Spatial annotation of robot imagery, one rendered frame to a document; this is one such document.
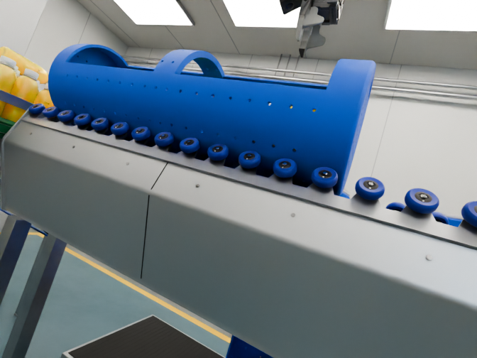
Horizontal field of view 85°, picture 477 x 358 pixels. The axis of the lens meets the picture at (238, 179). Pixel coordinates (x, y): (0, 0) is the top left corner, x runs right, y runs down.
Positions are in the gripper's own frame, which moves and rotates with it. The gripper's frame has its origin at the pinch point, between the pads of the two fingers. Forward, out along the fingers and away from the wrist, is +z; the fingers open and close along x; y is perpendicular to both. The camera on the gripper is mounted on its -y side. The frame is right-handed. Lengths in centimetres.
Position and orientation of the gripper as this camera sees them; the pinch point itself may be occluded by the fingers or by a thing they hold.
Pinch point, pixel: (298, 45)
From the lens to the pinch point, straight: 75.0
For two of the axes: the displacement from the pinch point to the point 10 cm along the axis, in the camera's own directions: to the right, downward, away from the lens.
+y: 8.8, 2.4, -4.0
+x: 3.6, 2.0, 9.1
